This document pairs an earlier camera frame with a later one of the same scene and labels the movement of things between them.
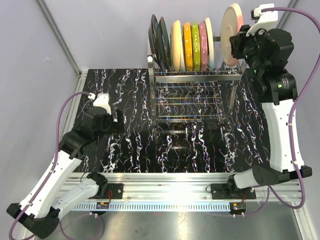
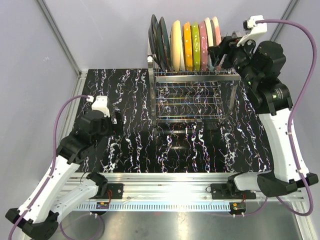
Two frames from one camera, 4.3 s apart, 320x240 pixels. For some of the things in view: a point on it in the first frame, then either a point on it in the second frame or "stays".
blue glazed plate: [163, 45] stays
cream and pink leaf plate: [232, 21] → [216, 35]
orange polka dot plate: [188, 47] stays
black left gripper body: [109, 129] stays
